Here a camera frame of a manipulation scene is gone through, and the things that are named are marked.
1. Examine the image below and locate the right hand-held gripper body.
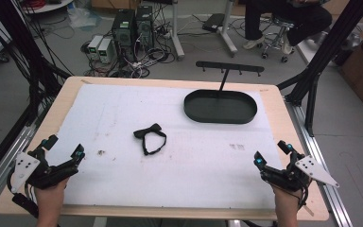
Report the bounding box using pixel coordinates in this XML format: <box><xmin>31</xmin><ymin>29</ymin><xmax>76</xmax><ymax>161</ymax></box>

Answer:
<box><xmin>260</xmin><ymin>153</ymin><xmax>340</xmax><ymax>193</ymax></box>

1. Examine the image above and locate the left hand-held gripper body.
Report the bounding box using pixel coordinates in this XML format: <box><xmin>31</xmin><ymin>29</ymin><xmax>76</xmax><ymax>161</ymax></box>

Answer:
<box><xmin>10</xmin><ymin>148</ymin><xmax>79</xmax><ymax>194</ymax></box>

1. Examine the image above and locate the black hook rack with tray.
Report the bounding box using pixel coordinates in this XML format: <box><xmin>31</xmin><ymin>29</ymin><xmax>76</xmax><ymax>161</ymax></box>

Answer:
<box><xmin>182</xmin><ymin>61</ymin><xmax>266</xmax><ymax>125</ymax></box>

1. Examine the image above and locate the black bow tie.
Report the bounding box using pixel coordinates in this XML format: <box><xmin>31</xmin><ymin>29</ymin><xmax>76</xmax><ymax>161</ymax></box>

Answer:
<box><xmin>132</xmin><ymin>123</ymin><xmax>167</xmax><ymax>157</ymax></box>

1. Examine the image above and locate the person's left hand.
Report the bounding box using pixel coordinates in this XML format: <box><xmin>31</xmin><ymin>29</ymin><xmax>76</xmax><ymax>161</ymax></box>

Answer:
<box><xmin>33</xmin><ymin>177</ymin><xmax>71</xmax><ymax>207</ymax></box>

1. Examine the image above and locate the person's right hand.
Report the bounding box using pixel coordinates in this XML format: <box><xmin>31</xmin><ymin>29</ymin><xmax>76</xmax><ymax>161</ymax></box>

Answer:
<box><xmin>271</xmin><ymin>180</ymin><xmax>312</xmax><ymax>207</ymax></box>

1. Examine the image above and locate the white table mat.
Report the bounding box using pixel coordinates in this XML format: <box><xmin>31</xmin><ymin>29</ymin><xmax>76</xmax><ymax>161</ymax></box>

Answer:
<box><xmin>46</xmin><ymin>82</ymin><xmax>284</xmax><ymax>211</ymax></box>

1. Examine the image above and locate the white power supply unit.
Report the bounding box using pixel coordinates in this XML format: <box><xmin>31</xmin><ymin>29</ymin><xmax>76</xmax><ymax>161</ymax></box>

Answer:
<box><xmin>97</xmin><ymin>38</ymin><xmax>114</xmax><ymax>64</ymax></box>
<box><xmin>87</xmin><ymin>34</ymin><xmax>105</xmax><ymax>55</ymax></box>

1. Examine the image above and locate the chrome rolling stool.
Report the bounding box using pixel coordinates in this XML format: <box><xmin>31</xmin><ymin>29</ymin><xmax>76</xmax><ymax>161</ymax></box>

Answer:
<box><xmin>260</xmin><ymin>14</ymin><xmax>298</xmax><ymax>63</ymax></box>

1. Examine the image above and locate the clear plastic bag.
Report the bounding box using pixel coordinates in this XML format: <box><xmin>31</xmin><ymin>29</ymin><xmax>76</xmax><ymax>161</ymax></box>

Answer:
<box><xmin>66</xmin><ymin>5</ymin><xmax>102</xmax><ymax>30</ymax></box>

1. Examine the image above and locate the white desk leg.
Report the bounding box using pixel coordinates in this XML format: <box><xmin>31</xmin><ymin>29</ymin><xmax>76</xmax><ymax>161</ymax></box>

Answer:
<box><xmin>169</xmin><ymin>0</ymin><xmax>186</xmax><ymax>61</ymax></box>
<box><xmin>219</xmin><ymin>0</ymin><xmax>239</xmax><ymax>59</ymax></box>

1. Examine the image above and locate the black computer tower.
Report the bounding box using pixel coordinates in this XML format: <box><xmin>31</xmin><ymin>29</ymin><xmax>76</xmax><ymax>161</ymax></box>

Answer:
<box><xmin>134</xmin><ymin>5</ymin><xmax>155</xmax><ymax>49</ymax></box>
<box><xmin>111</xmin><ymin>9</ymin><xmax>137</xmax><ymax>62</ymax></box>

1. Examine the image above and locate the round white table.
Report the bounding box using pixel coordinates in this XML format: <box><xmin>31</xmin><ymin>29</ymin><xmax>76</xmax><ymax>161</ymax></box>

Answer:
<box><xmin>21</xmin><ymin>0</ymin><xmax>76</xmax><ymax>15</ymax></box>

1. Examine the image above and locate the black flat box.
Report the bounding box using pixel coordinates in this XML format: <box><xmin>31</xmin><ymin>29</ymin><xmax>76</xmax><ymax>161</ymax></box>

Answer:
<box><xmin>201</xmin><ymin>12</ymin><xmax>226</xmax><ymax>33</ymax></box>

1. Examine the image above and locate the aluminium rail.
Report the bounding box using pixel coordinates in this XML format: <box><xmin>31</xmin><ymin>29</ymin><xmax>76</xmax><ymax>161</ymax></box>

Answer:
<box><xmin>284</xmin><ymin>96</ymin><xmax>354</xmax><ymax>227</ymax></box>
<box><xmin>0</xmin><ymin>121</ymin><xmax>39</xmax><ymax>213</ymax></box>

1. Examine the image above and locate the black metal frame strut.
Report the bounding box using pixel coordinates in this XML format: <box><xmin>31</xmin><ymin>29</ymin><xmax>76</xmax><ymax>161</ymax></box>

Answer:
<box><xmin>0</xmin><ymin>0</ymin><xmax>73</xmax><ymax>187</ymax></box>
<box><xmin>276</xmin><ymin>0</ymin><xmax>363</xmax><ymax>138</ymax></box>

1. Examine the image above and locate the tangle of floor cables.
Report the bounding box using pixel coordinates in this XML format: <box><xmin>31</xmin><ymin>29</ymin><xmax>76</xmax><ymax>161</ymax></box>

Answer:
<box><xmin>80</xmin><ymin>18</ymin><xmax>178</xmax><ymax>79</ymax></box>

